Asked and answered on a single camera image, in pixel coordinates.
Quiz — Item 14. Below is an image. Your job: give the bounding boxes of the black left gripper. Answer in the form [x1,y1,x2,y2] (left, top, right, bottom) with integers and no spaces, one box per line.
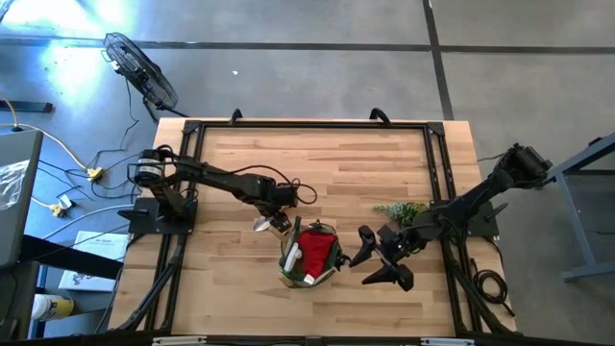
[254,180,299,235]

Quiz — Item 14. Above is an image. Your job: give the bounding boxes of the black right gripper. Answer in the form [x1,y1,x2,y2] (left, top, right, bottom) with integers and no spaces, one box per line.
[349,223,424,293]

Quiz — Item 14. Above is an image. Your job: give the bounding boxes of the wide steel trowel wooden handle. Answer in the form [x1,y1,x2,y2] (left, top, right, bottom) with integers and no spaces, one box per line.
[253,215,278,239]

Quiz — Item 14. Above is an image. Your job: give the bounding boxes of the steel hand shovel wooden handle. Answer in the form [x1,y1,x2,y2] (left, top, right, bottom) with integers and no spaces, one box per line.
[282,241,304,274]

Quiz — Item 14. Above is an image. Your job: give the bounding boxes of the red gardening glove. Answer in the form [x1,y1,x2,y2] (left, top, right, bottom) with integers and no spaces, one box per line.
[297,229,338,285]

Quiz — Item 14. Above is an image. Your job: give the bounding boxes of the potted green succulent plant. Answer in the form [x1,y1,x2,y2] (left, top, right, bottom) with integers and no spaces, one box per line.
[372,201,431,230]

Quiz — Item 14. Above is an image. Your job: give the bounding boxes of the white tape strip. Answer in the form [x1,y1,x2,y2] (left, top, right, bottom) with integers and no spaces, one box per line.
[151,335,209,346]
[420,336,477,346]

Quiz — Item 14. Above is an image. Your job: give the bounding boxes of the white paper sheet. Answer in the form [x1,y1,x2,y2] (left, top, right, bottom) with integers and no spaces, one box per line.
[71,230,131,263]

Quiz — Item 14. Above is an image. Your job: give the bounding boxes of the printed paper sheet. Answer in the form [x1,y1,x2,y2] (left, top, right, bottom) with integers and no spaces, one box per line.
[58,268,121,293]

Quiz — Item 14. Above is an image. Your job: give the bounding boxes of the black floor fan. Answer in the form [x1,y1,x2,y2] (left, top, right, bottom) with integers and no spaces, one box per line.
[100,31,190,121]

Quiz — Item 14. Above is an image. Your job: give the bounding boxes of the black desk beam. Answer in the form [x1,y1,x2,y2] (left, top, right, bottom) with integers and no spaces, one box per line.
[18,234,124,281]

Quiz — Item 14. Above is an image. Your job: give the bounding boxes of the yellow white plug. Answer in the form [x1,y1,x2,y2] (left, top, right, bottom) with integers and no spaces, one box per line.
[49,195,75,218]

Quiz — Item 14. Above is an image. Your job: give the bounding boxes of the white yellow spray can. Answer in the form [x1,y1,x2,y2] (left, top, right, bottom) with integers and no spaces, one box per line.
[30,293,76,322]

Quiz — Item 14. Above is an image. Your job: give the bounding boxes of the grey cabinet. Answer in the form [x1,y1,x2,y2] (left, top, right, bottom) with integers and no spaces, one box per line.
[0,128,44,268]

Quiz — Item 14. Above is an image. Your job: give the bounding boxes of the clear plastic wrap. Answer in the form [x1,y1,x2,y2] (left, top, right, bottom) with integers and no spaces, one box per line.
[0,160,30,211]

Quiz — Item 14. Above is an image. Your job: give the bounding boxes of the black flat floor bar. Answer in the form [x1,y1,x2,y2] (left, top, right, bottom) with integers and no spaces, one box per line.
[0,99,55,115]

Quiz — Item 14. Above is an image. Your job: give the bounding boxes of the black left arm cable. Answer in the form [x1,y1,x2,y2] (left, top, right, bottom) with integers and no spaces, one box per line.
[225,162,319,207]

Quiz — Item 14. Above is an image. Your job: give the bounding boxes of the coiled black cable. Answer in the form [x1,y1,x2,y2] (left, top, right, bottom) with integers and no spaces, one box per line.
[468,257,517,318]

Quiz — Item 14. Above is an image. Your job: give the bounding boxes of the black aluminium table frame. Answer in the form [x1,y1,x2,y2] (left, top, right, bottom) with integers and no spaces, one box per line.
[112,117,519,337]

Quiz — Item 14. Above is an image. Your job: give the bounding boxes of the black fan power cord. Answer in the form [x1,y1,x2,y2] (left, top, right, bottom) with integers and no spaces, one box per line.
[88,79,140,169]

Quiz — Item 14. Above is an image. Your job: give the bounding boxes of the grey floor cable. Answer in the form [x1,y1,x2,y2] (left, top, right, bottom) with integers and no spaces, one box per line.
[41,205,127,240]

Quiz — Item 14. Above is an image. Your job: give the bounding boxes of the grey metal table frame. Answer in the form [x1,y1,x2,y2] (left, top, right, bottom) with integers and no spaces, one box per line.
[529,132,615,283]

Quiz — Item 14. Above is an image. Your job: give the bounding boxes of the black floor cables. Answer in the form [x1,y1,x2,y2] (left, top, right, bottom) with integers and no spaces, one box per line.
[37,143,145,201]

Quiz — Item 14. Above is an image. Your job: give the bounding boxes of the cream power cable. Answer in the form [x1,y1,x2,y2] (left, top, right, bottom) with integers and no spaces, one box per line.
[0,91,92,172]

